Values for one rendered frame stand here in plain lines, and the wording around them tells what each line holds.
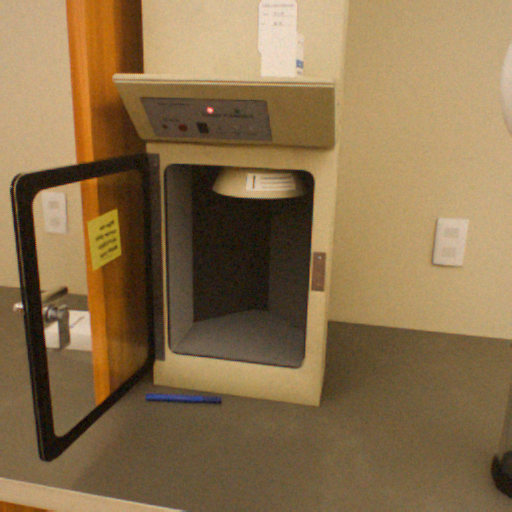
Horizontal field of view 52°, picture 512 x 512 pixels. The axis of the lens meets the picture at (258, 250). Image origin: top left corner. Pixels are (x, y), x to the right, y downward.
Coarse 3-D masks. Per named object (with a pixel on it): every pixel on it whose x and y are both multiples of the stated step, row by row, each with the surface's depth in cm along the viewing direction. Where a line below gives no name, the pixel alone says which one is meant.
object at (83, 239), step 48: (48, 192) 67; (96, 192) 76; (48, 240) 68; (96, 240) 77; (48, 288) 69; (96, 288) 79; (144, 288) 92; (48, 336) 70; (96, 336) 80; (144, 336) 94; (96, 384) 82
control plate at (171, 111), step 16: (160, 112) 81; (176, 112) 80; (192, 112) 79; (224, 112) 78; (256, 112) 77; (160, 128) 84; (176, 128) 83; (192, 128) 83; (208, 128) 82; (224, 128) 81; (240, 128) 81; (256, 128) 80
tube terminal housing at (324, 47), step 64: (192, 0) 82; (256, 0) 80; (320, 0) 78; (192, 64) 85; (256, 64) 83; (320, 64) 81; (320, 192) 86; (320, 320) 92; (192, 384) 101; (256, 384) 98; (320, 384) 97
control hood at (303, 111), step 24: (144, 96) 78; (168, 96) 77; (192, 96) 77; (216, 96) 76; (240, 96) 75; (264, 96) 74; (288, 96) 74; (312, 96) 73; (336, 96) 75; (144, 120) 83; (288, 120) 78; (312, 120) 77; (336, 120) 80; (264, 144) 84; (288, 144) 83; (312, 144) 82
